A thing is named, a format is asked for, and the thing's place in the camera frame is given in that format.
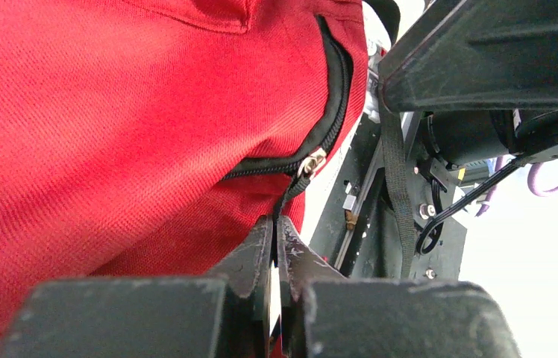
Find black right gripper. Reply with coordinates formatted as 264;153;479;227
380;1;558;169

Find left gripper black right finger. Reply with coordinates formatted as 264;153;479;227
276;216;521;357

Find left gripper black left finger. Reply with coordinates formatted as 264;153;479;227
0;216;274;357

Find red student backpack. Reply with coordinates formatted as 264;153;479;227
0;1;370;338

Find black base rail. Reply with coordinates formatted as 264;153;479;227
301;113;467;280

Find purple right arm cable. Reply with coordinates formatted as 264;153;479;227
476;157;558;219

